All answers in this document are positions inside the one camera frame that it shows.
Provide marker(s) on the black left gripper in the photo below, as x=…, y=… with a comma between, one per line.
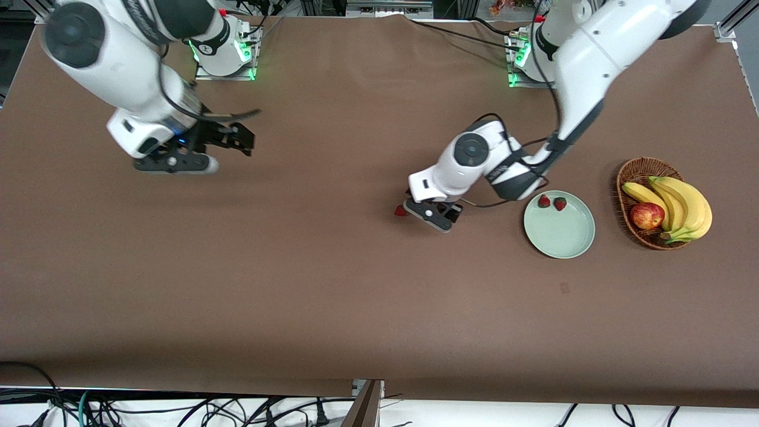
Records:
x=452, y=209

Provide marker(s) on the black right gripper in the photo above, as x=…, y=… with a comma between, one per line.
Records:
x=214, y=134

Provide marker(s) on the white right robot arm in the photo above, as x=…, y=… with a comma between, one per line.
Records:
x=118, y=59

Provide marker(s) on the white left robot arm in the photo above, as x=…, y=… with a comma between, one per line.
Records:
x=599, y=53

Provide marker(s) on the pale green round plate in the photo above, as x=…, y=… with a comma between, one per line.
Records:
x=560, y=234

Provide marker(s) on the brown table cover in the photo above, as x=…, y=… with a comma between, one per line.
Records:
x=379, y=296

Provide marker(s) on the brown wicker basket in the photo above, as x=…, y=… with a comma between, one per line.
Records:
x=637, y=175

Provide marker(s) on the small yellow banana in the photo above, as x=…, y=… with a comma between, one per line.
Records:
x=643, y=194

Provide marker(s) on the red apple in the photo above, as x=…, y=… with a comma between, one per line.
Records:
x=646, y=216

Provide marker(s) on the grey metal background box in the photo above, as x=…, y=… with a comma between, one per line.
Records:
x=385, y=9

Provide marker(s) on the large yellow banana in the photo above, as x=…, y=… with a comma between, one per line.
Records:
x=699, y=207

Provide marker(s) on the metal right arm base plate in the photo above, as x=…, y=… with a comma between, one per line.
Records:
x=225, y=76

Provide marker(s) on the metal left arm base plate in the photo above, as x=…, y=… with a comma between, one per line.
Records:
x=528, y=84

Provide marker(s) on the aluminium post with bracket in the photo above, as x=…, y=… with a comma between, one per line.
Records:
x=362, y=409

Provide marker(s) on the aluminium frame profile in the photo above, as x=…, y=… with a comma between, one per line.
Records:
x=37, y=13
x=726, y=29

